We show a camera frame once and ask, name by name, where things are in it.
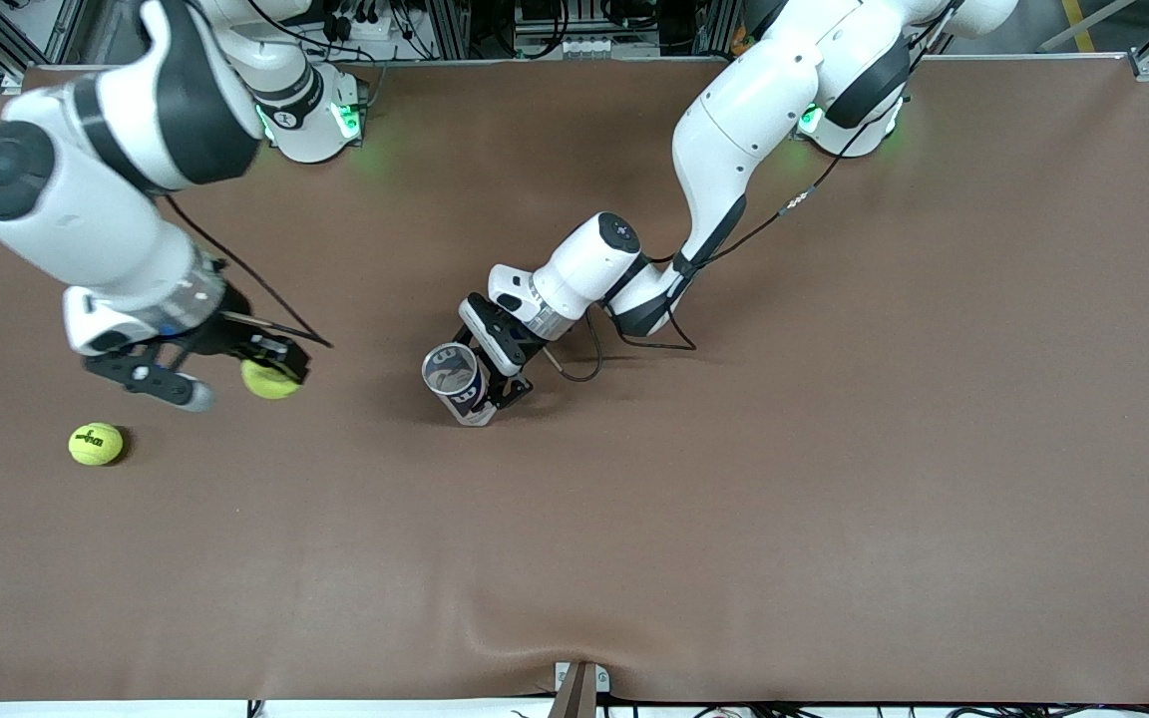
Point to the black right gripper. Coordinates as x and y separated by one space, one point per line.
231 333

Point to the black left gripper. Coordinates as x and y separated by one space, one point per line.
525 356

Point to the yellow Wilson tennis ball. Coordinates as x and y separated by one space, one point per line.
263 385
96 447

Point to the white blue tennis ball can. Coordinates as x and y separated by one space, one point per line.
473 402

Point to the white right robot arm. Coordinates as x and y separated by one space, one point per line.
86 219

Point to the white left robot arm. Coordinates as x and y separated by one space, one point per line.
734 130

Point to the brown table mat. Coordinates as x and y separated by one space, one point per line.
734 519

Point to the white power strip with plugs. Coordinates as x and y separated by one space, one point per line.
360 30

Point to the pile of orange objects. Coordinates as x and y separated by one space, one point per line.
737 42

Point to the grey table edge bracket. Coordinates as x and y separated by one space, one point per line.
579 693

